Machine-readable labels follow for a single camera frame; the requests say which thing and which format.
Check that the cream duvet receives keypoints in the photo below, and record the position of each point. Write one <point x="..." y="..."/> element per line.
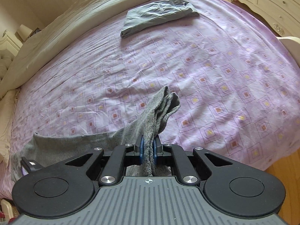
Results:
<point x="70" y="21"/>

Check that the purple patterned bedsheet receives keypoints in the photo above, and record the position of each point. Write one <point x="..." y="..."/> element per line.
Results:
<point x="211" y="75"/>

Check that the cream tufted headboard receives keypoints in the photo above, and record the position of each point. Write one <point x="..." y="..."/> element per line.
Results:
<point x="4" y="63"/>

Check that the grey speckled pants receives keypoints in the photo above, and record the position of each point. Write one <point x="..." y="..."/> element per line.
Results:
<point x="154" y="112"/>

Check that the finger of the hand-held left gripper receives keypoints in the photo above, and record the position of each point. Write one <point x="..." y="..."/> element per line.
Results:
<point x="29" y="166"/>

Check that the cream pillow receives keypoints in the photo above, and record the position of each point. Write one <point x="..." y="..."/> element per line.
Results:
<point x="5" y="126"/>

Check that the cream wardrobe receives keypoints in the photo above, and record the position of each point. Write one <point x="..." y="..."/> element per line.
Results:
<point x="269" y="2"/>

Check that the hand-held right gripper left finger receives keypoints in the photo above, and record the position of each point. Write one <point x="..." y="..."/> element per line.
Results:
<point x="140" y="150"/>

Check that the cream table lamp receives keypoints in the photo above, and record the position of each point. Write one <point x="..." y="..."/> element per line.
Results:
<point x="24" y="31"/>

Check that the folded plain grey pants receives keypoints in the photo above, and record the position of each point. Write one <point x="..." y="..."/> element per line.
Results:
<point x="152" y="14"/>

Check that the cream bed footboard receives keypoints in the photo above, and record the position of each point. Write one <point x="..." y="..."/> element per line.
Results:
<point x="291" y="48"/>

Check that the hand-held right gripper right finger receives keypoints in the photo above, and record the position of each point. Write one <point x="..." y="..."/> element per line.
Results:
<point x="155" y="150"/>

